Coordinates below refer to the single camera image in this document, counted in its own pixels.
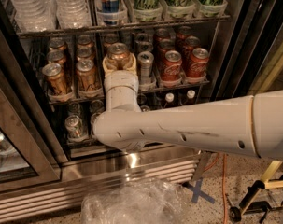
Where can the red cola can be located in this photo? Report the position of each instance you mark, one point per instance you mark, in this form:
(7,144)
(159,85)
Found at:
(182,33)
(159,35)
(197,63)
(171,65)
(190,43)
(164,46)

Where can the red cola can front right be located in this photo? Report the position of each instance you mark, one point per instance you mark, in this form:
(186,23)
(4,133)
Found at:
(197,63)

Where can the silver slim can behind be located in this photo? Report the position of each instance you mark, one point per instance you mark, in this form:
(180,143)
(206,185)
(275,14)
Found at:
(142,46)

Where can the red cola can front left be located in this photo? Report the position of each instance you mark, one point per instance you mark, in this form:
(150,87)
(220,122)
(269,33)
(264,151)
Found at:
(171,65)

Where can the wire shelf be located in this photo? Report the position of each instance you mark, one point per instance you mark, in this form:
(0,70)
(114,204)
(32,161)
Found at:
(122,27)
(82,96)

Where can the silver slim can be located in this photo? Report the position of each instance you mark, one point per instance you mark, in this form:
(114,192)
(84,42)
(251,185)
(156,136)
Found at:
(142,46)
(145,62)

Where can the middle wire shelf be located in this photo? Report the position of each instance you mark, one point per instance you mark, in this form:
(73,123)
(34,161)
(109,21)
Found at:
(82,96)

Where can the top wire shelf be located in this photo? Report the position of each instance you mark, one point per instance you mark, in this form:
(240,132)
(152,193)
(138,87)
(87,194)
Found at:
(122,27)

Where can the fridge left glass door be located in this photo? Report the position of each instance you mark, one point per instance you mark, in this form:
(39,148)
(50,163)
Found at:
(25,159)

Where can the water bottle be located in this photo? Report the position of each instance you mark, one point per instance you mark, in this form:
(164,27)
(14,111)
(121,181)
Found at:
(73,14)
(35,15)

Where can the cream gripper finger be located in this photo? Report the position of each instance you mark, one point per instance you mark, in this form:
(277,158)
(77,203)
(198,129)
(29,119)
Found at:
(109,66)
(131,65)

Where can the green white can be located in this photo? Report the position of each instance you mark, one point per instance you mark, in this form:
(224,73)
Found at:
(74,126)
(75,109)
(97,106)
(93,119)

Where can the green white can front left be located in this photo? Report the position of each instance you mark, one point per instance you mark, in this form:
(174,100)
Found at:
(74,126)

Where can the orange can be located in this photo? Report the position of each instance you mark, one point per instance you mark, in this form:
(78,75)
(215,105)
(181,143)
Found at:
(85,54)
(56,78)
(57,43)
(87,75)
(57,56)
(110,39)
(84,41)
(119,53)

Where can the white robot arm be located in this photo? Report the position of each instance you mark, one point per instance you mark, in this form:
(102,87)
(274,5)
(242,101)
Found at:
(249,126)

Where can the right water bottle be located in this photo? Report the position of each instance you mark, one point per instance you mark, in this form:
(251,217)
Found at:
(73,14)

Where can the yellow black stand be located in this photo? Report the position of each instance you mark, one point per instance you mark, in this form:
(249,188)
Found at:
(249,204)

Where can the white cap bottle right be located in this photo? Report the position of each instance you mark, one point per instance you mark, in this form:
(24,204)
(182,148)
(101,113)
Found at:
(188,99)

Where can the white cap bottle left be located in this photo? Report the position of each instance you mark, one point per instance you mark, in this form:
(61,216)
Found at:
(169,100)

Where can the silver slim can front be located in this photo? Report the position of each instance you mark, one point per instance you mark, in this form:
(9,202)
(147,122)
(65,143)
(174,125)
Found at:
(145,62)

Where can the left water bottle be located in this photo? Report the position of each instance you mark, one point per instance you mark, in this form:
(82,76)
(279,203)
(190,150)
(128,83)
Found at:
(35,15)

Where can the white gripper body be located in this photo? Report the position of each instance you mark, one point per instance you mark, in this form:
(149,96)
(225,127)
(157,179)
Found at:
(120,79)

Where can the blue cola can right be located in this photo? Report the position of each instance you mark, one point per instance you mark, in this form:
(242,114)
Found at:
(144,108)

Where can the red cola can back left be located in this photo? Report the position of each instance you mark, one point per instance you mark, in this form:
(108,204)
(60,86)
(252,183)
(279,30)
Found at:
(159,35)

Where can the clear plastic bag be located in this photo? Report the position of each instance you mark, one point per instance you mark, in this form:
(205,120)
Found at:
(151,201)

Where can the white cap bottle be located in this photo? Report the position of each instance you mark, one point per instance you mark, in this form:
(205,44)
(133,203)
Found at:
(188,99)
(169,100)

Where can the green white can back left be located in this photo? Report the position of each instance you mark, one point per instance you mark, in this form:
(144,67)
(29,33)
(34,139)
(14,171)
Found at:
(75,109)

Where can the fridge bottom vent grille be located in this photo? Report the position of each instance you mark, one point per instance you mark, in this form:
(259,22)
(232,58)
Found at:
(70,194)

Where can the red cola can back right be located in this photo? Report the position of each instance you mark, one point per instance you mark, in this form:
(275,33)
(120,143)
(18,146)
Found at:
(182,33)

